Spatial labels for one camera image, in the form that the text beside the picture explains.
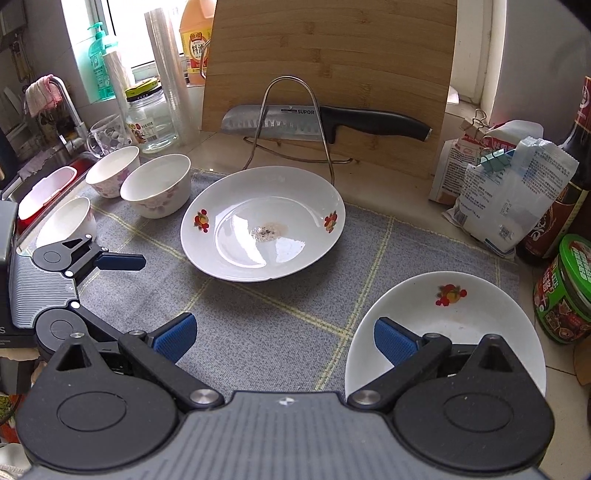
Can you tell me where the white pink-flower bowl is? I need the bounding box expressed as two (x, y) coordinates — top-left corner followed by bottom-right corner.
(85, 146), (140, 199)
(120, 154), (192, 219)
(36, 196), (98, 252)

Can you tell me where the white red plastic container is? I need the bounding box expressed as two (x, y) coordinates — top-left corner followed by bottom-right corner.
(17, 166), (78, 222)

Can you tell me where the red white plastic bag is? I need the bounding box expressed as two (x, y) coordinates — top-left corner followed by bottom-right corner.
(428, 120), (544, 206)

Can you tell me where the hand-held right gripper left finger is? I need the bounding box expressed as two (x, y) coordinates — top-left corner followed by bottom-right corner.
(55, 313), (227, 414)

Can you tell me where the white fruit-print plate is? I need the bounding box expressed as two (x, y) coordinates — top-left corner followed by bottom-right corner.
(180, 166), (346, 283)
(345, 271), (547, 400)

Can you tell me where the white plastic bag roll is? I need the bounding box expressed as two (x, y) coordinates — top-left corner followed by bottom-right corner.
(102, 48), (134, 139)

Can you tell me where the metal binder clip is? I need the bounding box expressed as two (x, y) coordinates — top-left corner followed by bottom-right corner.
(462, 109), (492, 139)

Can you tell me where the metal wire rack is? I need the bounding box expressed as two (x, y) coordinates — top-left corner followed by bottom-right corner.
(242, 76), (354, 188)

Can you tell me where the metal faucet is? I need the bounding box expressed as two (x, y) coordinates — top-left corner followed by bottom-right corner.
(28, 76), (88, 158)

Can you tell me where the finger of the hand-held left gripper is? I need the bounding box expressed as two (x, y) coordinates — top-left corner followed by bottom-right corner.
(73, 301), (124, 357)
(62, 234), (147, 280)

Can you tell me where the orange cooking wine bottle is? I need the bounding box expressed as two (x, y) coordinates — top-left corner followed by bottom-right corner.
(179, 0), (218, 86)

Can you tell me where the black-handled kitchen knife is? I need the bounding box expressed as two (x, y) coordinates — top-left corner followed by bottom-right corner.
(221, 104), (433, 143)

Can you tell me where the clear glass mug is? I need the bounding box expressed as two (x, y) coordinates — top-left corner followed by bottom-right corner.
(87, 114), (134, 160)

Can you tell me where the grey teal checked cloth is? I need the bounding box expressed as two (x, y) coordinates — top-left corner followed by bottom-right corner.
(76, 168), (520, 398)

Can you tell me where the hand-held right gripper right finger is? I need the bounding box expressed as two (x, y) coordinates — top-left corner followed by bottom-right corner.
(347, 318), (527, 411)

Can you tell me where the bamboo cutting board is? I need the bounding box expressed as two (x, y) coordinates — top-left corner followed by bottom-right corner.
(199, 0), (458, 178)

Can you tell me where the glass jar yellow-green lid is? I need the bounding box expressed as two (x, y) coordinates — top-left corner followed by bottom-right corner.
(124, 78), (180, 154)

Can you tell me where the dark soy sauce bottle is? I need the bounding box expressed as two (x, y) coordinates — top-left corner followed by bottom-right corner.
(516, 76), (591, 266)

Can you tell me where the blue white plastic bag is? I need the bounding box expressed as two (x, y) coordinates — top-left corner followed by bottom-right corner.
(441, 136), (580, 257)

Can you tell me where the green-lid sauce jar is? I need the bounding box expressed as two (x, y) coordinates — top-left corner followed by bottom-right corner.
(533, 234), (591, 346)

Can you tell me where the stack of clear plastic cups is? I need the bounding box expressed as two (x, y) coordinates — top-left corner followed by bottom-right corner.
(144, 8), (200, 148)

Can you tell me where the green dish soap bottle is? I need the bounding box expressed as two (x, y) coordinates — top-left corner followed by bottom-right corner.
(87, 22), (118, 102)

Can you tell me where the pink cloth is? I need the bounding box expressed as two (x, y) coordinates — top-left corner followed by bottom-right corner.
(24, 74), (63, 118)

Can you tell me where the teal binder clip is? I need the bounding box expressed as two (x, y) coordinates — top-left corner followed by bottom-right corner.
(479, 148), (515, 174)

